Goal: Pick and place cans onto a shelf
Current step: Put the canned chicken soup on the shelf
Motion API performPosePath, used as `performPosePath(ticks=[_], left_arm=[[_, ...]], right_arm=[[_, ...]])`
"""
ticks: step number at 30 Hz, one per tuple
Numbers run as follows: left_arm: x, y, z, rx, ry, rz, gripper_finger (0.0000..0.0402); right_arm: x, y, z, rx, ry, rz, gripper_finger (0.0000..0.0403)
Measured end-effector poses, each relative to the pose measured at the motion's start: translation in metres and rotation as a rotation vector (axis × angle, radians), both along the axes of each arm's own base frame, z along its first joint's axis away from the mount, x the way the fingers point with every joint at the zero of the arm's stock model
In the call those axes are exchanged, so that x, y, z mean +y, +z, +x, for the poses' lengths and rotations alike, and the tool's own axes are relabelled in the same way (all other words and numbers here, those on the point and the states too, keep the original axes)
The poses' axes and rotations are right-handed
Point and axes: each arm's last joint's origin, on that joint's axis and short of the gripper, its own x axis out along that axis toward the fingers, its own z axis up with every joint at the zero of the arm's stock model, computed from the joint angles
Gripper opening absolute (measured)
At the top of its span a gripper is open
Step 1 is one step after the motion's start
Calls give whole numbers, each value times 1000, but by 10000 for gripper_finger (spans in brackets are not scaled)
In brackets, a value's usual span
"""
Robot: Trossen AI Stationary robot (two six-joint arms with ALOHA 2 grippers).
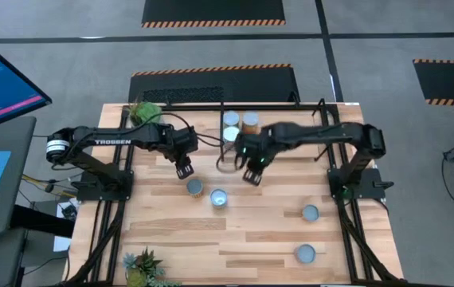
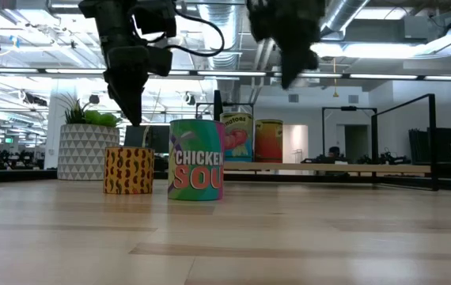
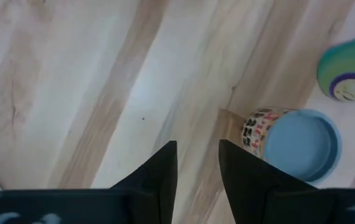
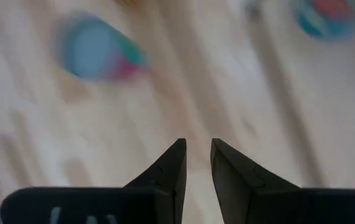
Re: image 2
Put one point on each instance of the black background monitor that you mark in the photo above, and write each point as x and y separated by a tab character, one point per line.
146	138

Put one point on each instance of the black aluminium rig frame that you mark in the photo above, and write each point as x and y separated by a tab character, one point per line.
20	176

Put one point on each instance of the yellow chili pepper can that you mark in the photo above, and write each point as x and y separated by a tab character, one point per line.
128	170

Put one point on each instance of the wooden shelf with black frame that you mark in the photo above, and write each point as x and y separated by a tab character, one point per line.
328	168

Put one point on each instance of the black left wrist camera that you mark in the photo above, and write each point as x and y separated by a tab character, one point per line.
160	61

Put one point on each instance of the person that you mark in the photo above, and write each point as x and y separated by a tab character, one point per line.
334	151

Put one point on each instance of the long linear ceiling light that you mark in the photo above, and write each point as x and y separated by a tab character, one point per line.
229	73

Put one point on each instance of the colourful chicken soup can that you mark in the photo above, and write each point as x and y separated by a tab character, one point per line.
195	162

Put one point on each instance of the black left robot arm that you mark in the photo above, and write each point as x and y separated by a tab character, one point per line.
107	20

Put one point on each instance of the orange green beans can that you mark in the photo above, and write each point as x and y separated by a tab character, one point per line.
269	142

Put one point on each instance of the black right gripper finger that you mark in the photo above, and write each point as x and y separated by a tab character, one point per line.
290	65
308	57

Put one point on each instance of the silver ventilation duct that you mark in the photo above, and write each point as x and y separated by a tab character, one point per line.
225	16
344	14

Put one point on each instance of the triangle patterned succulent planter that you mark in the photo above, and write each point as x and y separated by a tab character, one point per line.
87	152

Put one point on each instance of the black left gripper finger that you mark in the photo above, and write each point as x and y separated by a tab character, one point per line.
134	103
114	93

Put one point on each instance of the black background equipment rack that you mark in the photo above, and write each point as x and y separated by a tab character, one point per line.
433	144

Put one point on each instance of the blue tomatoes can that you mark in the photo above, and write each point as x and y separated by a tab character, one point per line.
239	138

